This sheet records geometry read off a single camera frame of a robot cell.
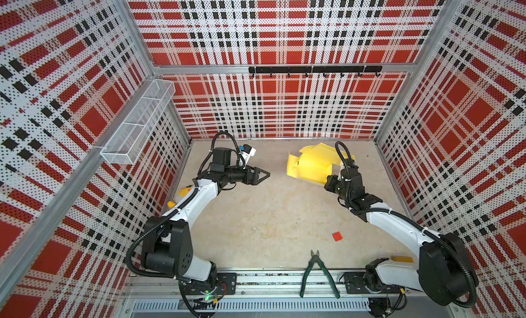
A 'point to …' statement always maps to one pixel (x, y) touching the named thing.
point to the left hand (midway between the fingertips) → (265, 173)
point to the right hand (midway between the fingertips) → (329, 177)
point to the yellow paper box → (314, 163)
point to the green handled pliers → (314, 258)
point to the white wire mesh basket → (122, 144)
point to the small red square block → (337, 236)
